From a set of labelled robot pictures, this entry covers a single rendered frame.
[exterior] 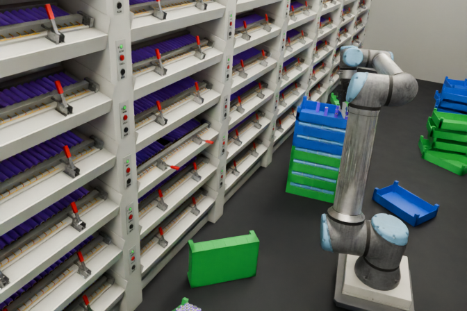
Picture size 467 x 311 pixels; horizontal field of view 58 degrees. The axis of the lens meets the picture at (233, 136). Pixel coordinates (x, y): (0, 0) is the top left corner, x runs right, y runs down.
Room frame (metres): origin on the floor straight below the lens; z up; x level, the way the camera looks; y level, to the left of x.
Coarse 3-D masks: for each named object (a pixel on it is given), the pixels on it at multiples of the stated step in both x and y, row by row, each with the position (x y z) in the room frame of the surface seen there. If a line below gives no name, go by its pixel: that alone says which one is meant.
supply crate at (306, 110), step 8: (304, 96) 2.32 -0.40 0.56; (304, 104) 2.31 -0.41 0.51; (312, 104) 2.32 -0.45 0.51; (320, 104) 2.30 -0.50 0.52; (328, 104) 2.29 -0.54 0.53; (304, 112) 2.13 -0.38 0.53; (312, 112) 2.26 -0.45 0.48; (320, 112) 2.27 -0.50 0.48; (328, 112) 2.28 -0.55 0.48; (304, 120) 2.13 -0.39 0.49; (312, 120) 2.12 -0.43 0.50; (320, 120) 2.11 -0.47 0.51; (328, 120) 2.10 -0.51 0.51; (336, 120) 2.08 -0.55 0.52; (344, 120) 2.07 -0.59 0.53; (344, 128) 2.07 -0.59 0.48
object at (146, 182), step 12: (204, 120) 1.81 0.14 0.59; (204, 132) 1.76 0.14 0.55; (216, 132) 1.79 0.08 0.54; (168, 144) 1.58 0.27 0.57; (192, 144) 1.64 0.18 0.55; (204, 144) 1.68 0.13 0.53; (168, 156) 1.50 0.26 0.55; (180, 156) 1.53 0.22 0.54; (192, 156) 1.60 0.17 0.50; (156, 168) 1.41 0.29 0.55; (168, 168) 1.43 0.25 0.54; (144, 180) 1.32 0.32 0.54; (156, 180) 1.36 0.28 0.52; (144, 192) 1.30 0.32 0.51
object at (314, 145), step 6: (294, 138) 2.14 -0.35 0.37; (300, 138) 2.13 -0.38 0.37; (294, 144) 2.14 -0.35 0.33; (300, 144) 2.13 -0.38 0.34; (306, 144) 2.12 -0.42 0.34; (312, 144) 2.11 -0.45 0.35; (318, 144) 2.10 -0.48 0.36; (324, 144) 2.09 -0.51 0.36; (330, 144) 2.08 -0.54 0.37; (318, 150) 2.10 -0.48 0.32; (324, 150) 2.09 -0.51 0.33; (330, 150) 2.08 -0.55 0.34; (336, 150) 2.07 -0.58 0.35; (342, 150) 2.06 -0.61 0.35
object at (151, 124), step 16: (192, 80) 1.80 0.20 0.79; (208, 80) 1.82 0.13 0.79; (144, 96) 1.54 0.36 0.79; (160, 96) 1.58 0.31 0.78; (176, 96) 1.60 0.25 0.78; (192, 96) 1.69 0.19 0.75; (208, 96) 1.74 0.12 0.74; (144, 112) 1.41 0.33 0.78; (160, 112) 1.42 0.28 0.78; (176, 112) 1.52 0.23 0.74; (192, 112) 1.58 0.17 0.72; (144, 128) 1.35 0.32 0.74; (160, 128) 1.39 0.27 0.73; (144, 144) 1.30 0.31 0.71
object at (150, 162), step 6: (204, 126) 1.77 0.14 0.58; (192, 132) 1.69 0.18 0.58; (198, 132) 1.72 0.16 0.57; (186, 138) 1.63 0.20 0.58; (174, 144) 1.56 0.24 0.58; (180, 144) 1.58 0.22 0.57; (168, 150) 1.51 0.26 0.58; (156, 156) 1.45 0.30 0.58; (162, 156) 1.46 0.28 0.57; (150, 162) 1.40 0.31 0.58; (138, 168) 1.35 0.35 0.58; (144, 168) 1.36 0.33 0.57; (150, 168) 1.38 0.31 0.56; (138, 174) 1.33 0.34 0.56; (144, 174) 1.34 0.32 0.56
